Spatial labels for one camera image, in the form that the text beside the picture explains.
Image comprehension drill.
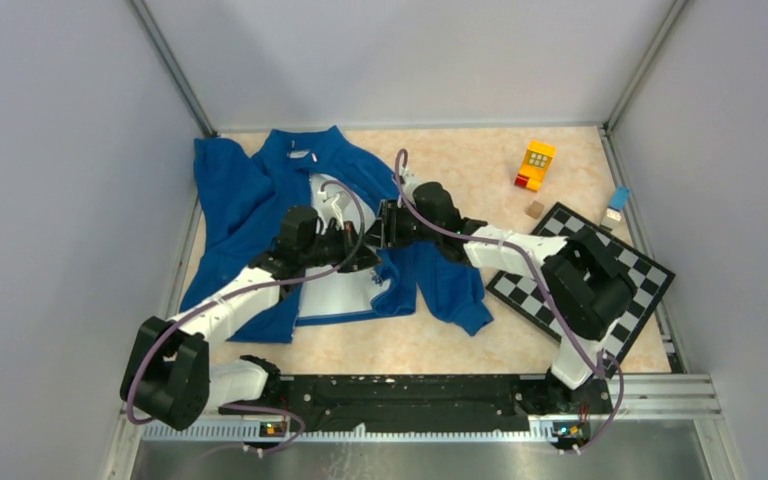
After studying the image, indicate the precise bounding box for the black white checkerboard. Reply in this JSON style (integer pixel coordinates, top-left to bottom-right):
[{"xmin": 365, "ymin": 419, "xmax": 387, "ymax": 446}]
[{"xmin": 486, "ymin": 202, "xmax": 675, "ymax": 361}]

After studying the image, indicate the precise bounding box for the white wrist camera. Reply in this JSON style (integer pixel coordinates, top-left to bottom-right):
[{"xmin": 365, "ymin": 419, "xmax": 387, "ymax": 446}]
[
  {"xmin": 397, "ymin": 170, "xmax": 423, "ymax": 203},
  {"xmin": 313, "ymin": 187, "xmax": 350, "ymax": 224}
]

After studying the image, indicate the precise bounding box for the blue white small block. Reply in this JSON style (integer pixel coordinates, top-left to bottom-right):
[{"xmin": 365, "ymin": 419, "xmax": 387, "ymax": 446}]
[{"xmin": 600, "ymin": 186, "xmax": 631, "ymax": 231}]

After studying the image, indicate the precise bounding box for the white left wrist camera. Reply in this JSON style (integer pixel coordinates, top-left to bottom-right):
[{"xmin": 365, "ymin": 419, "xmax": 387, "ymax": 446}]
[{"xmin": 313, "ymin": 187, "xmax": 350, "ymax": 224}]

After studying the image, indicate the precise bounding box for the blue zip jacket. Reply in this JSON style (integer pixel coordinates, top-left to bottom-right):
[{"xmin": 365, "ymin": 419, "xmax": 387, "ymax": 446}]
[{"xmin": 180, "ymin": 127, "xmax": 493, "ymax": 343}]

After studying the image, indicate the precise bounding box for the aluminium frame rail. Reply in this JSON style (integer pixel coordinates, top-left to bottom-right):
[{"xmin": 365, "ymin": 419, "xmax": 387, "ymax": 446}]
[{"xmin": 136, "ymin": 374, "xmax": 721, "ymax": 446}]

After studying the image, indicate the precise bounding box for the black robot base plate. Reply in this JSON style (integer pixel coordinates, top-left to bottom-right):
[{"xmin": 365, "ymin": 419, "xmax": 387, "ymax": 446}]
[{"xmin": 255, "ymin": 374, "xmax": 613, "ymax": 433}]

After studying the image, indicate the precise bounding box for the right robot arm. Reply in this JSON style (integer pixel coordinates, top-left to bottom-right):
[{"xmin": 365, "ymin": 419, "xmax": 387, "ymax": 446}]
[{"xmin": 366, "ymin": 182, "xmax": 637, "ymax": 412}]

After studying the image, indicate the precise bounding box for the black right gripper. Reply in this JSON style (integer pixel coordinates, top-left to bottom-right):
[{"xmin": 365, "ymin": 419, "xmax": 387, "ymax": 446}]
[{"xmin": 362, "ymin": 199, "xmax": 441, "ymax": 250}]

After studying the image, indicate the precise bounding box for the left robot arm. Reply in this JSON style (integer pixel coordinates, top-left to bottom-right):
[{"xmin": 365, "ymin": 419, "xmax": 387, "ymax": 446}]
[{"xmin": 120, "ymin": 206, "xmax": 380, "ymax": 431}]

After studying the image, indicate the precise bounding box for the small brown wooden cube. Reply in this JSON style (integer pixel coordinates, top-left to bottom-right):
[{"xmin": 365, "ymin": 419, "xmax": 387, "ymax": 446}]
[{"xmin": 526, "ymin": 201, "xmax": 545, "ymax": 220}]

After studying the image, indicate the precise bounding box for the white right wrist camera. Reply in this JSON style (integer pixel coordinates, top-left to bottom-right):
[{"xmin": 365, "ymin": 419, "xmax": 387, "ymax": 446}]
[{"xmin": 397, "ymin": 170, "xmax": 423, "ymax": 203}]

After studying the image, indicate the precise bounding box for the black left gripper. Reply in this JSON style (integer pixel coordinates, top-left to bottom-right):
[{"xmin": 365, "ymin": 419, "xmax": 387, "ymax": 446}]
[{"xmin": 301, "ymin": 220, "xmax": 383, "ymax": 273}]

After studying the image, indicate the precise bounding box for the yellow red toy block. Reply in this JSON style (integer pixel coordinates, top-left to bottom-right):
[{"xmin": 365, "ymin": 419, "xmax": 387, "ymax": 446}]
[{"xmin": 514, "ymin": 140, "xmax": 557, "ymax": 192}]

